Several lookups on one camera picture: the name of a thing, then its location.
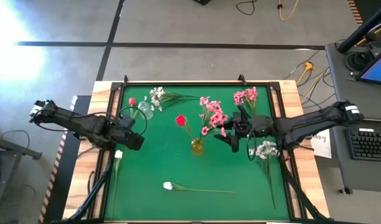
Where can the pink artificial flower bunch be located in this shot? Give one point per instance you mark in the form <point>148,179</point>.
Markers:
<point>213,116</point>
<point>245,95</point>

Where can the black hazard-striped platform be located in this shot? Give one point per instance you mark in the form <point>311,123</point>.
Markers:
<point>61,186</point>

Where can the black frame strut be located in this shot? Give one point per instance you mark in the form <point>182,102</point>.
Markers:
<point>91,194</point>
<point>303,194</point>

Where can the white paper sheet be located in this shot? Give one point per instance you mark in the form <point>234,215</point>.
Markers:
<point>322,146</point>

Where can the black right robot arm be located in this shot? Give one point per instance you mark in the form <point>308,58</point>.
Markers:
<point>318,119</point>

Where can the black keyboard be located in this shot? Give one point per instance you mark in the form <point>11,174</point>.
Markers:
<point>368,144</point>

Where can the grey side desk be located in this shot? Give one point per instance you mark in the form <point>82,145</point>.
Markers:
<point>358,174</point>

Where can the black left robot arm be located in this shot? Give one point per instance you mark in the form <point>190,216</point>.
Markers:
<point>84,124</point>

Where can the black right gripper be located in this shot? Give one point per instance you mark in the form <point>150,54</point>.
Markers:
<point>240,126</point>

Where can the laptop with blue screen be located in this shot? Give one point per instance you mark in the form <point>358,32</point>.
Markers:
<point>380,70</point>

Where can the white label sticker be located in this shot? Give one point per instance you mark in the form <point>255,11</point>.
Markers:
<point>366,129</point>

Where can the grey metal stand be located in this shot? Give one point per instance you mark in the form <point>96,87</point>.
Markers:
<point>10,146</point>

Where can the white artificial tulip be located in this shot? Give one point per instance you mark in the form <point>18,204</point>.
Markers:
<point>118,154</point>
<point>167,185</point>

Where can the red artificial tulip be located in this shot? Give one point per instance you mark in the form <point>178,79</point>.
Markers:
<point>180,120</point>
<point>132,102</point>

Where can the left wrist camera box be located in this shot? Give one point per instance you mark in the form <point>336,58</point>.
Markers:
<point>126,121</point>

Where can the green table mat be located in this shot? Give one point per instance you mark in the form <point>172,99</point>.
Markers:
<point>165,202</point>

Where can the black pole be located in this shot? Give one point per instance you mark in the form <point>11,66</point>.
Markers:
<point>361,29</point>

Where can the white artificial flower bunch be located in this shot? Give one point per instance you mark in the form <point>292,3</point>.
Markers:
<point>265,149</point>
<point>156,96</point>

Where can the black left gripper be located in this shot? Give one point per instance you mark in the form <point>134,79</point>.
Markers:
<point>117,138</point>

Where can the black clamp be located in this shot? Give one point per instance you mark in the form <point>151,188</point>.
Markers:
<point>241,79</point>
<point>125,79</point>

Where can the black table frame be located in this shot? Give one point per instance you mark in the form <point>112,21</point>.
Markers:
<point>290,202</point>

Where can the yellow ribbed glass vase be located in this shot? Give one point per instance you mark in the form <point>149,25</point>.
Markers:
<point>197,148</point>

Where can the clear ribbed glass vase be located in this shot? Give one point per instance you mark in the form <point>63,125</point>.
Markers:
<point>146,112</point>

